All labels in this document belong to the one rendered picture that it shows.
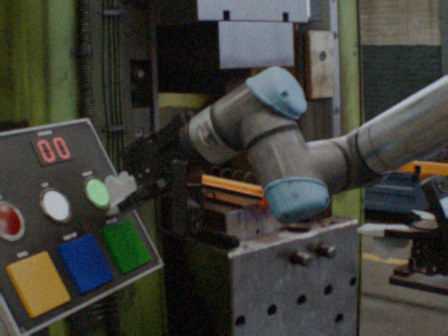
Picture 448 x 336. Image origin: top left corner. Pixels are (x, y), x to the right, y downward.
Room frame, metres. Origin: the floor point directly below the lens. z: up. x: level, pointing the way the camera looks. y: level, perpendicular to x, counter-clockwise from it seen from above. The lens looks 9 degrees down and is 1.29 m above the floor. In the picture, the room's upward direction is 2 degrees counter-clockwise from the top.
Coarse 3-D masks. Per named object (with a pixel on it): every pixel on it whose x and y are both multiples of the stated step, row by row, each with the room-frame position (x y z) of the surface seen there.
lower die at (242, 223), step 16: (224, 192) 1.44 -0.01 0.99; (240, 192) 1.40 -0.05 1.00; (208, 208) 1.33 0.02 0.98; (224, 208) 1.33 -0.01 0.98; (240, 208) 1.32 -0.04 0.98; (256, 208) 1.33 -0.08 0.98; (208, 224) 1.33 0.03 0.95; (224, 224) 1.29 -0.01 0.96; (240, 224) 1.31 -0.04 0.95; (256, 224) 1.33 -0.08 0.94; (272, 224) 1.36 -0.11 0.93; (288, 224) 1.39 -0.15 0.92; (240, 240) 1.31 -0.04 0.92
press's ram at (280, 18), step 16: (160, 0) 1.36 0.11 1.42; (176, 0) 1.31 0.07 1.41; (192, 0) 1.27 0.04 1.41; (208, 0) 1.27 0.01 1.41; (224, 0) 1.29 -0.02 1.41; (240, 0) 1.32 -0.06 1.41; (256, 0) 1.34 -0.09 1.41; (272, 0) 1.37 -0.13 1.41; (288, 0) 1.40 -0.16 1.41; (304, 0) 1.43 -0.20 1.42; (160, 16) 1.36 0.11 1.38; (176, 16) 1.31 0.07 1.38; (192, 16) 1.27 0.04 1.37; (208, 16) 1.27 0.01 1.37; (224, 16) 1.32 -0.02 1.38; (240, 16) 1.32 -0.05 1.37; (256, 16) 1.34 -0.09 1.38; (272, 16) 1.37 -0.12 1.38; (288, 16) 1.40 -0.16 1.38; (304, 16) 1.43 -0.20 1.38
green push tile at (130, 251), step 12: (108, 228) 0.96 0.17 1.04; (120, 228) 0.98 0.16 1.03; (132, 228) 1.00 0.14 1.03; (108, 240) 0.94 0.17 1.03; (120, 240) 0.96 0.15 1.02; (132, 240) 0.98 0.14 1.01; (120, 252) 0.94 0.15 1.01; (132, 252) 0.96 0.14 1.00; (144, 252) 0.99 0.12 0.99; (120, 264) 0.93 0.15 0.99; (132, 264) 0.95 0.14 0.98
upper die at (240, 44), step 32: (160, 32) 1.46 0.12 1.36; (192, 32) 1.36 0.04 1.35; (224, 32) 1.29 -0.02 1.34; (256, 32) 1.34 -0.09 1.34; (288, 32) 1.40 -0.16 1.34; (160, 64) 1.46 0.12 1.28; (192, 64) 1.36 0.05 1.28; (224, 64) 1.29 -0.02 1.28; (256, 64) 1.34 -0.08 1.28; (288, 64) 1.39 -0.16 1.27
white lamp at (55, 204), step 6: (54, 192) 0.92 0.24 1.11; (48, 198) 0.90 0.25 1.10; (54, 198) 0.91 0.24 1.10; (60, 198) 0.92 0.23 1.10; (48, 204) 0.89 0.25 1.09; (54, 204) 0.90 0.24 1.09; (60, 204) 0.91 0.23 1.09; (66, 204) 0.92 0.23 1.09; (48, 210) 0.89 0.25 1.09; (54, 210) 0.89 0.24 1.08; (60, 210) 0.90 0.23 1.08; (66, 210) 0.91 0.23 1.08; (54, 216) 0.89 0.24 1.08; (60, 216) 0.90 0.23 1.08
